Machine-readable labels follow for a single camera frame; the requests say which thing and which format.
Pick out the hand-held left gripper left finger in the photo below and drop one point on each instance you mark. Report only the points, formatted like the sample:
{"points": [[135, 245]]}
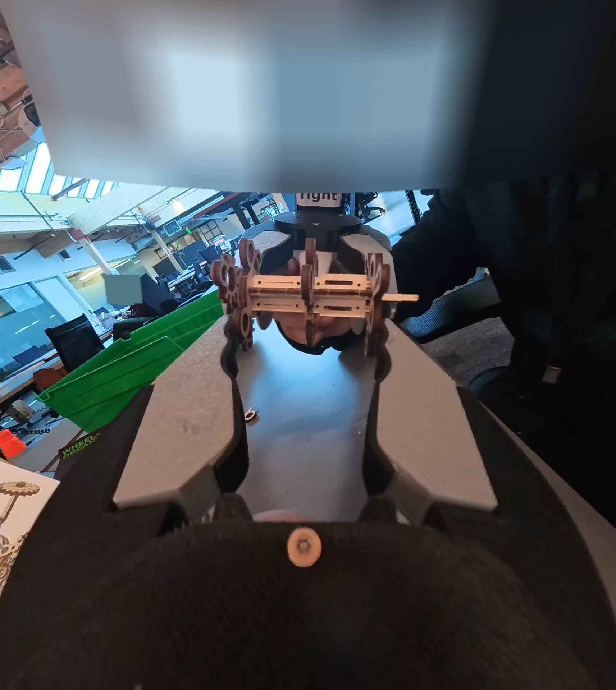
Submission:
{"points": [[178, 431]]}

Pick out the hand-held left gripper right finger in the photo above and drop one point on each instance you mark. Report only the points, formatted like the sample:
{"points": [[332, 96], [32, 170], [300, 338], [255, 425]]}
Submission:
{"points": [[432, 431]]}

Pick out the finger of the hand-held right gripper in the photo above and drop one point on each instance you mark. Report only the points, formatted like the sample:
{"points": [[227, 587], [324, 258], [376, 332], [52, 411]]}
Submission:
{"points": [[267, 237], [380, 245]]}

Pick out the wooden gear model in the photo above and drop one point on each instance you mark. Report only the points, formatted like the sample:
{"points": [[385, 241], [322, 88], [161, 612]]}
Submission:
{"points": [[281, 291]]}

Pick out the black model kit box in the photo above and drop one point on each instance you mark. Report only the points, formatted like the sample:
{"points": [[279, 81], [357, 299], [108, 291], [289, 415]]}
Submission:
{"points": [[73, 453]]}

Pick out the person's right hand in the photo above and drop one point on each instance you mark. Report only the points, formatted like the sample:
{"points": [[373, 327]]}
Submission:
{"points": [[335, 324]]}

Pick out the green plastic bin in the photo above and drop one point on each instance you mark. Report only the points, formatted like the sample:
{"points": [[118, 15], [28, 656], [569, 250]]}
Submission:
{"points": [[113, 377], [189, 318]]}

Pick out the grey mesh office chair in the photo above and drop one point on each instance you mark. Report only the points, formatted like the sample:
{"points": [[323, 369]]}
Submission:
{"points": [[448, 312]]}

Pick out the black office chair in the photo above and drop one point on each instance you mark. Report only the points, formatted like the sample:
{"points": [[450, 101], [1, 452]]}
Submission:
{"points": [[73, 342]]}

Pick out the orange plastic item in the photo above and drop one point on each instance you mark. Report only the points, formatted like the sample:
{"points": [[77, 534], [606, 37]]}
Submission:
{"points": [[8, 443]]}

